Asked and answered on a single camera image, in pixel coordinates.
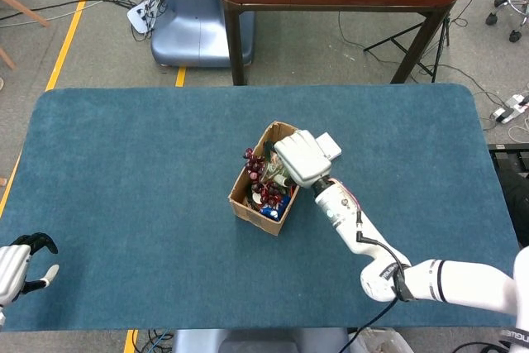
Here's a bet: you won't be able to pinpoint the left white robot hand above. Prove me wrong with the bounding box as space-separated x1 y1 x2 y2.
0 232 60 308

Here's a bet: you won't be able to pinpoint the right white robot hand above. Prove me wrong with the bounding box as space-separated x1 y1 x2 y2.
264 129 334 188

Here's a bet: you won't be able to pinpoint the white rectangular pack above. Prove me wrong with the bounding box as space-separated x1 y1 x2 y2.
316 132 343 160

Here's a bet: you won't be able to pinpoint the green energy drink can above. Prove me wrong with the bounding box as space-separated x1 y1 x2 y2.
263 154 290 184

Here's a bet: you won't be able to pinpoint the red grape bunch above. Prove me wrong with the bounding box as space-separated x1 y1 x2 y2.
242 147 290 208

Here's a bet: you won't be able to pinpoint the open cardboard box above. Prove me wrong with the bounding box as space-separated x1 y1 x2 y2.
227 121 307 237

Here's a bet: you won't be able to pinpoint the blue snack packet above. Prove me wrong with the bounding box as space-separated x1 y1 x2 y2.
260 203 290 222

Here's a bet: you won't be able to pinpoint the blue felt table cover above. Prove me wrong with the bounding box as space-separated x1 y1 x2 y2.
0 83 529 332

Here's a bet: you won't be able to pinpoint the black folding tripod stand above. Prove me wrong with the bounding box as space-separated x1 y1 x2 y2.
363 17 451 83

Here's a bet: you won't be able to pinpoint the grey-blue robot torso base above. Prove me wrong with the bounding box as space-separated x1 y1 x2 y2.
171 327 351 353

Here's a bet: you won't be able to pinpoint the translucent plastic container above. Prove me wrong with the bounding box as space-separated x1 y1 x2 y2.
350 327 414 353

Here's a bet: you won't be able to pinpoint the short wooden leg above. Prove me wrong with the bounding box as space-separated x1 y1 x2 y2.
0 46 17 71

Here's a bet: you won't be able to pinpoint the white power strip red switches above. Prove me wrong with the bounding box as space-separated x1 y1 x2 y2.
491 94 529 124

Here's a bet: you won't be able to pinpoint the white power strip with plugs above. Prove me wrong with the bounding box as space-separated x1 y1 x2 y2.
126 0 160 35

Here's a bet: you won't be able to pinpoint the long slanted wooden leg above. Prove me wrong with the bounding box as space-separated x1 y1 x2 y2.
0 0 51 28

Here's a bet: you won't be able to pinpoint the chrome stool with casters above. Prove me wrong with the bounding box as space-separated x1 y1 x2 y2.
485 0 529 43

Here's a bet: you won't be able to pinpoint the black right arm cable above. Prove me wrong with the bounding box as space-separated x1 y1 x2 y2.
338 210 417 353

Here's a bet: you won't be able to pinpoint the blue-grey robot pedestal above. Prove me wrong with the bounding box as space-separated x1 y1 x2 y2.
150 0 255 69

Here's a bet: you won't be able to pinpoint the black equipment frame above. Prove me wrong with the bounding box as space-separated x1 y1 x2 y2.
487 142 529 249

